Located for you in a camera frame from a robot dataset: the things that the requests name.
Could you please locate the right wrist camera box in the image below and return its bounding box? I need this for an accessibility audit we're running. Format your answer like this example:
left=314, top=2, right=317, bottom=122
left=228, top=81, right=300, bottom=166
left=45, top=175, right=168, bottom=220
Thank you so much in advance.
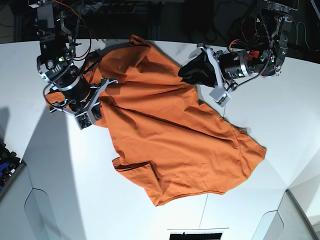
left=75, top=112, right=94, bottom=130

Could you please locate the grey right side panel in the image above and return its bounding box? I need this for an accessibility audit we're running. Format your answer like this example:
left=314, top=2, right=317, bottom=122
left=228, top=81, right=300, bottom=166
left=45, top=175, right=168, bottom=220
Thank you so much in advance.
left=252, top=189, right=320, bottom=240

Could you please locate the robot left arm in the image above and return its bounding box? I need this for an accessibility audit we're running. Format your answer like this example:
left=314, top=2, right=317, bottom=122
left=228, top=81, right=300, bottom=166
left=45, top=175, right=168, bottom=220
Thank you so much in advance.
left=178, top=0, right=298, bottom=92

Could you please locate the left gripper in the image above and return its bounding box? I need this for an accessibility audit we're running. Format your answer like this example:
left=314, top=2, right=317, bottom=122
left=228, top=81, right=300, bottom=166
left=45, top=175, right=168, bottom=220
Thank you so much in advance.
left=178, top=43, right=238, bottom=92

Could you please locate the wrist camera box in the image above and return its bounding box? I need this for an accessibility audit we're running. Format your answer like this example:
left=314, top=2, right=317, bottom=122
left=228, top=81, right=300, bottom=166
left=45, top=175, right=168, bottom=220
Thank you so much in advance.
left=209, top=86, right=232, bottom=108
left=75, top=112, right=94, bottom=130

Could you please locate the grey left side panel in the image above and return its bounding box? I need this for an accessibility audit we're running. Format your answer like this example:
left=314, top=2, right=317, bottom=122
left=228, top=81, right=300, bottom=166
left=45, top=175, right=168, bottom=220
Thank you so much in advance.
left=0, top=162, right=61, bottom=240

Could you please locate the orange t-shirt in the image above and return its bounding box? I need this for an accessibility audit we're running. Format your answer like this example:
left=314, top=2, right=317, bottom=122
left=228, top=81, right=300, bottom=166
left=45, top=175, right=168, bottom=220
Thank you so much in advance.
left=46, top=34, right=267, bottom=207

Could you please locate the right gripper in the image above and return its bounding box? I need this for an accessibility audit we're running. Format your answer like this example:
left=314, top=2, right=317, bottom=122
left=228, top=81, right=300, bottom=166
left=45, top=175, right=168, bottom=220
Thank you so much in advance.
left=49, top=77, right=118, bottom=121

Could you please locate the blue black clutter bin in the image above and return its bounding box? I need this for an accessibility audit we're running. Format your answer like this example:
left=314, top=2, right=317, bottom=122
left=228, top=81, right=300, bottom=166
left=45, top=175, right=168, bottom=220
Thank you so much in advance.
left=0, top=139, right=22, bottom=190

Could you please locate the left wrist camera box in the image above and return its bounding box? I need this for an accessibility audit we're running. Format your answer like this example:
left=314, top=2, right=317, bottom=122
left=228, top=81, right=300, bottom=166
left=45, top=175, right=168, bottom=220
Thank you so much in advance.
left=209, top=86, right=232, bottom=108

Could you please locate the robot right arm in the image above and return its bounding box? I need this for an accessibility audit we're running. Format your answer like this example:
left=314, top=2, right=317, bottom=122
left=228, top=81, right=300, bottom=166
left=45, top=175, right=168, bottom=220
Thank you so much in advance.
left=28, top=0, right=117, bottom=129

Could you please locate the grey panel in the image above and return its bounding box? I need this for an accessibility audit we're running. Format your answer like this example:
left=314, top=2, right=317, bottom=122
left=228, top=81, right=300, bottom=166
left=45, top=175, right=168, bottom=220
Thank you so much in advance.
left=252, top=189, right=320, bottom=240
left=0, top=162, right=61, bottom=240

